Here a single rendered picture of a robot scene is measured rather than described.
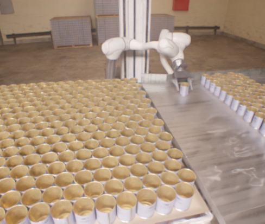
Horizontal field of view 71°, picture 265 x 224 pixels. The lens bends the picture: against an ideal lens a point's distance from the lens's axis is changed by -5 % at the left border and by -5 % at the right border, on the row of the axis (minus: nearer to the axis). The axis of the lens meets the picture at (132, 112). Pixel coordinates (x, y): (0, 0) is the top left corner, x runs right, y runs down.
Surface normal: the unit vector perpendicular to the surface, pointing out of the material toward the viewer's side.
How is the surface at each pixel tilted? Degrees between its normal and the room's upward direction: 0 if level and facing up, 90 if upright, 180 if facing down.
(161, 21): 89
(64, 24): 88
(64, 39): 90
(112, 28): 90
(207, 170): 0
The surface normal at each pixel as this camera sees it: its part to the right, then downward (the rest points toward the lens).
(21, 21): 0.20, 0.51
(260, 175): 0.00, -0.85
